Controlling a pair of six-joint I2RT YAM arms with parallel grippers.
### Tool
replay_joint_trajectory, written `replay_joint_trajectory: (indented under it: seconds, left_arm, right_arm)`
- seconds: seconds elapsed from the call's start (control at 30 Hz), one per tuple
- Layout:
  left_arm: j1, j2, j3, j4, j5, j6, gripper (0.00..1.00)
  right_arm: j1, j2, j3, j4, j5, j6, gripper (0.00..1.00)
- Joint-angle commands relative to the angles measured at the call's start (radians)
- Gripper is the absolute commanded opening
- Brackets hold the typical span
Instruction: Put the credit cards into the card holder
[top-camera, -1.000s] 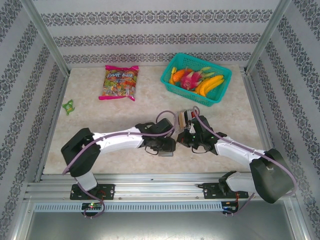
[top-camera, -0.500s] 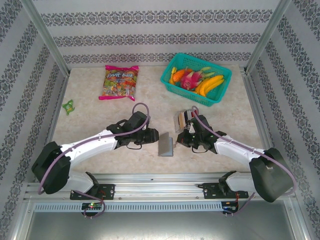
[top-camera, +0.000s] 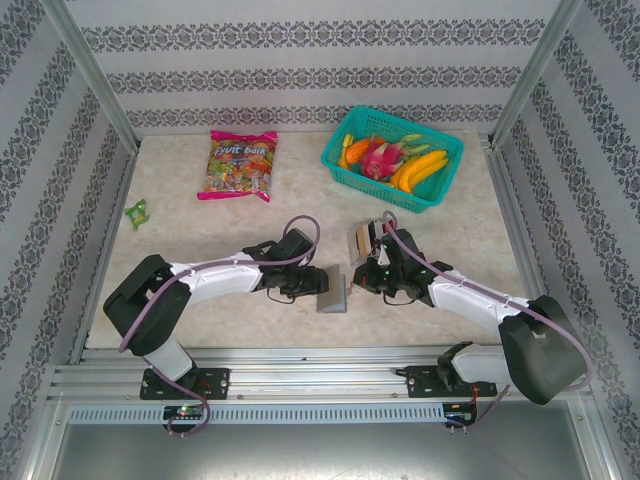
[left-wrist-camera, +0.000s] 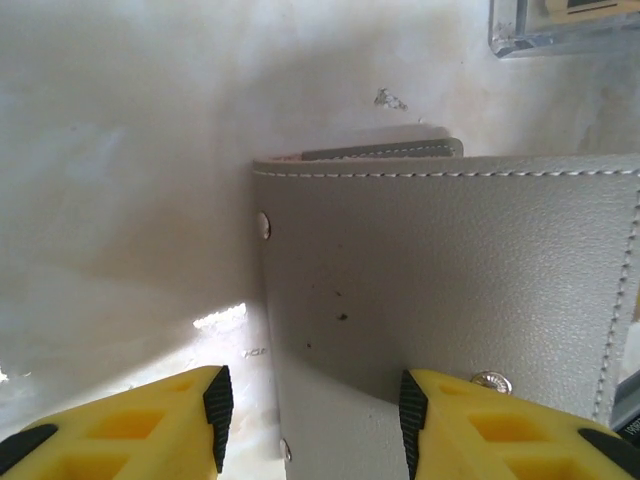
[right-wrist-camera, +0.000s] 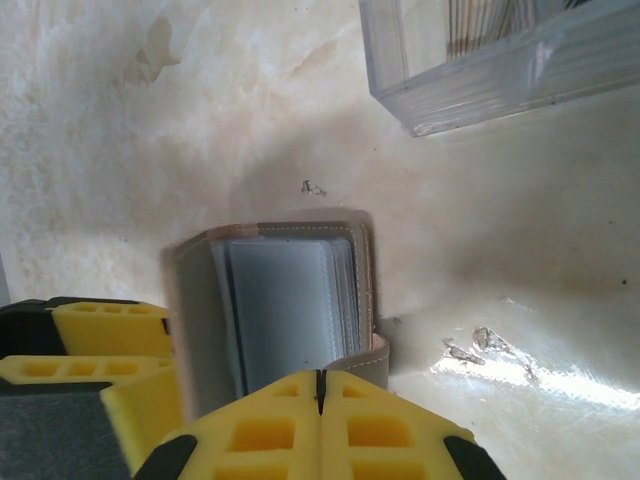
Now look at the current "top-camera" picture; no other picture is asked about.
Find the grey card holder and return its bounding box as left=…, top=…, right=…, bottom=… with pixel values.
left=315, top=264, right=352, bottom=315

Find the clear plastic card box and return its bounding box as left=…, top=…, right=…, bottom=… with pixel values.
left=346, top=217, right=387, bottom=267

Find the teal plastic basket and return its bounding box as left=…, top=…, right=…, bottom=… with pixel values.
left=319, top=104, right=465, bottom=215

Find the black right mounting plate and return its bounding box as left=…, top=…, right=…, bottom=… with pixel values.
left=404, top=365, right=499, bottom=399

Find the black mounting plate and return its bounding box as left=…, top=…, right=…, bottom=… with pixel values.
left=139, top=368, right=230, bottom=401
left=404, top=365, right=499, bottom=399

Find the yellow banana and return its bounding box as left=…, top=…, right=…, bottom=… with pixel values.
left=402, top=149, right=450, bottom=184
left=388, top=158, right=450, bottom=195

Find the small yellow fruit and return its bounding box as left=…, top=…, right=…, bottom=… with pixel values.
left=338, top=133, right=356, bottom=169

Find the pink dragon fruit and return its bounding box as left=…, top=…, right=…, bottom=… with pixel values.
left=359, top=141, right=409, bottom=180

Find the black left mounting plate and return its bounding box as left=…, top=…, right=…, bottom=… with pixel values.
left=139, top=368, right=230, bottom=401

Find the orange mango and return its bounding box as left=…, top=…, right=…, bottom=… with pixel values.
left=346, top=138, right=374, bottom=164

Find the pink fruit candy bag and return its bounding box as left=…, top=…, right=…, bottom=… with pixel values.
left=196, top=129, right=279, bottom=204

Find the right control board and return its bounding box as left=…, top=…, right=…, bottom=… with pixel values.
left=443, top=399, right=479, bottom=429

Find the control board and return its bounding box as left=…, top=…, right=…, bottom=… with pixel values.
left=443, top=399, right=479, bottom=429
left=162, top=403, right=207, bottom=422

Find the small green candy packet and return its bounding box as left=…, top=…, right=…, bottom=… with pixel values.
left=124, top=198, right=153, bottom=232

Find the left control board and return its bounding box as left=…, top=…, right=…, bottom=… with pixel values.
left=162, top=403, right=207, bottom=422

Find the grey metal base panel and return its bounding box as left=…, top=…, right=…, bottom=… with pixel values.
left=49, top=423, right=609, bottom=480

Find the thin black left gripper cable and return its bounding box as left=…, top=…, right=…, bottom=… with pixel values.
left=264, top=287, right=301, bottom=305

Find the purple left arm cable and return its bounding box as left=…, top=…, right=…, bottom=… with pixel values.
left=118, top=215, right=321, bottom=440

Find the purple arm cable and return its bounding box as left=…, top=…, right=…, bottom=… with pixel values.
left=118, top=215, right=321, bottom=440
left=382, top=210, right=596, bottom=436

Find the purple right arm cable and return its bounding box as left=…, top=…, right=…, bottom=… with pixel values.
left=382, top=210, right=596, bottom=436

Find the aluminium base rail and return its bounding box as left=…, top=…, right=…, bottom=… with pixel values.
left=47, top=344, right=594, bottom=401

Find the slotted grey cable duct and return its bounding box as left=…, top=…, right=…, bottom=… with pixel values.
left=67, top=403, right=446, bottom=425

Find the aluminium side rail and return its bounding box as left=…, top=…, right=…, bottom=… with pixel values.
left=479, top=132, right=569, bottom=361
left=68, top=147, right=144, bottom=366

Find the aluminium frame post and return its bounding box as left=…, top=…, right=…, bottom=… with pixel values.
left=38, top=0, right=141, bottom=154
left=491, top=0, right=585, bottom=149

